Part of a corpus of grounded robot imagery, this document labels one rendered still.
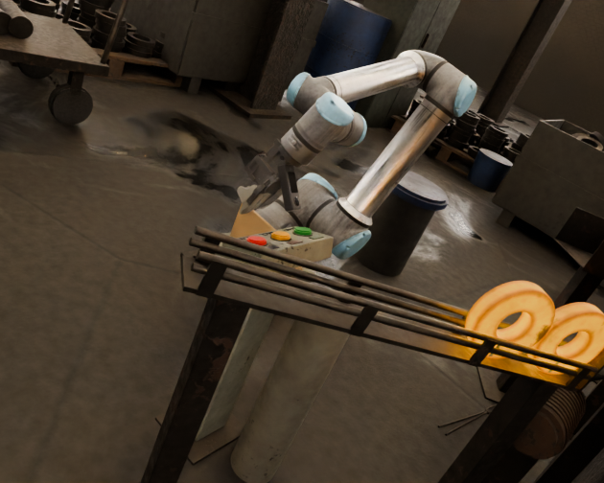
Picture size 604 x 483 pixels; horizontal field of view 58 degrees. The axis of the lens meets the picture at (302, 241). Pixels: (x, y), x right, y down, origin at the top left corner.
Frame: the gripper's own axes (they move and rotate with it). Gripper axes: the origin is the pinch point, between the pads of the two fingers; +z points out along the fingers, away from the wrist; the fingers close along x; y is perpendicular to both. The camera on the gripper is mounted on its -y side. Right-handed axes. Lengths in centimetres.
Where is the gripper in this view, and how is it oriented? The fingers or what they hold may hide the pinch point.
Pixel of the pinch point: (245, 212)
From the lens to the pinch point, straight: 142.3
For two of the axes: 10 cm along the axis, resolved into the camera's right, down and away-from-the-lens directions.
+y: -6.0, -7.7, 2.1
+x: -4.3, 0.8, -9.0
